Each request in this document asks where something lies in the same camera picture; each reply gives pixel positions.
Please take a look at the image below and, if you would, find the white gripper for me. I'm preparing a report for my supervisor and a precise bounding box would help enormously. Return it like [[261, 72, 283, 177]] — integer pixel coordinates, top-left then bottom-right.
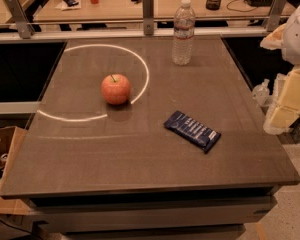
[[260, 5, 300, 135]]

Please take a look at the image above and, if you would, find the red apple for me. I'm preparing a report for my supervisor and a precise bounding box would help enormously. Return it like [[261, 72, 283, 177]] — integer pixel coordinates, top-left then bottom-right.
[[101, 74, 131, 105]]

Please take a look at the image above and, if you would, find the small clear bottle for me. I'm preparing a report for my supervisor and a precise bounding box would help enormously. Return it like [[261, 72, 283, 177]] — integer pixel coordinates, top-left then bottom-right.
[[252, 79, 270, 106]]

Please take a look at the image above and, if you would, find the black mesh pen cup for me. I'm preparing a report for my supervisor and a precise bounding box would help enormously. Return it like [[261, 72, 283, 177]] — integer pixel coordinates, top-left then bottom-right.
[[206, 0, 222, 10]]

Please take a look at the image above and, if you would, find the dark blue snack bar wrapper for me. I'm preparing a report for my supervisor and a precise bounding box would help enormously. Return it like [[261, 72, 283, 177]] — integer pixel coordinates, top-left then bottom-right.
[[163, 111, 221, 154]]

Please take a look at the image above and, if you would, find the clear plastic water bottle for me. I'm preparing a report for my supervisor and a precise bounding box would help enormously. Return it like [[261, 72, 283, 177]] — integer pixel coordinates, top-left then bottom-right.
[[172, 0, 196, 65]]

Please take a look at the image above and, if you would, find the white tape circle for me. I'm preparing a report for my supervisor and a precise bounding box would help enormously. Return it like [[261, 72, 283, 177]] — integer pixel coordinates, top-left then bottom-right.
[[37, 44, 150, 123]]

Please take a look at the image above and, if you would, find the cardboard box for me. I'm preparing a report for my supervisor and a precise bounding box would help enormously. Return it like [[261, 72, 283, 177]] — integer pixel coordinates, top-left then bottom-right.
[[0, 126, 30, 215]]

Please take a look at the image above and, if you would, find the right metal rail bracket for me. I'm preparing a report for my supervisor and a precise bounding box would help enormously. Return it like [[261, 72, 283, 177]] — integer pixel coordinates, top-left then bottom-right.
[[262, 0, 287, 32]]

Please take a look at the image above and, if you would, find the metal rail bracket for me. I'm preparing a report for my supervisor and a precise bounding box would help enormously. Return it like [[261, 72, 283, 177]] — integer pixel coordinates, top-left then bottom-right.
[[4, 0, 34, 39], [262, 0, 287, 32], [142, 0, 154, 35]]

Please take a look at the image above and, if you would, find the black cable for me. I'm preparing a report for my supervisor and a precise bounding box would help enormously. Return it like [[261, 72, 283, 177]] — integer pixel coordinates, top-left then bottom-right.
[[226, 0, 254, 13]]

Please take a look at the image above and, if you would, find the middle metal rail bracket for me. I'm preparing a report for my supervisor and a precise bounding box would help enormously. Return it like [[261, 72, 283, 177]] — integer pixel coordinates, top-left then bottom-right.
[[142, 0, 154, 35]]

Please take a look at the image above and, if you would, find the left metal rail bracket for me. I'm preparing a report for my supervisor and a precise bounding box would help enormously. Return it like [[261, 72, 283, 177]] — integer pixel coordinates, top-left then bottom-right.
[[4, 0, 34, 39]]

